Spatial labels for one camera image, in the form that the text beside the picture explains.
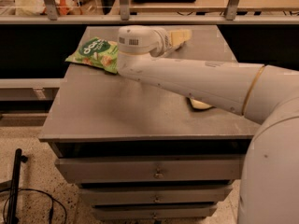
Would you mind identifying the black cable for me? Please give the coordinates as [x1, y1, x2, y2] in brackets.
[0, 188, 68, 224]

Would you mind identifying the black stand pole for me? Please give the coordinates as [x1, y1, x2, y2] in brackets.
[7, 148, 28, 224]

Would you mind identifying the green snack bag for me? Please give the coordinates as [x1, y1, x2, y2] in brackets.
[65, 37, 118, 74]

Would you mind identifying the metal railing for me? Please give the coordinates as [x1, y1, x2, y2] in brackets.
[0, 0, 299, 25]

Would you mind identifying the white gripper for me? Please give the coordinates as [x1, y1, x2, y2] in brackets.
[118, 25, 192, 57]

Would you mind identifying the grey drawer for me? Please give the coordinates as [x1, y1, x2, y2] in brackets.
[55, 155, 244, 184]
[93, 204, 217, 220]
[79, 185, 233, 205]

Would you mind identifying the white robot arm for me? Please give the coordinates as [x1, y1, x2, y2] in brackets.
[117, 25, 299, 224]

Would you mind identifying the top grey drawer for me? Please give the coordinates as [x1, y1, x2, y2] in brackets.
[55, 155, 244, 184]

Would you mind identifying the bottom grey drawer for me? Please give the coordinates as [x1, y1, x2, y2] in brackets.
[93, 204, 217, 220]

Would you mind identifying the yellow sponge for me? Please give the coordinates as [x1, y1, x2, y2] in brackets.
[189, 99, 212, 110]

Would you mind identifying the grey drawer cabinet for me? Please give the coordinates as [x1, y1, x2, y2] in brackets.
[40, 26, 255, 210]

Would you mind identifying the middle grey drawer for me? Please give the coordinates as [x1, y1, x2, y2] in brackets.
[79, 185, 233, 205]

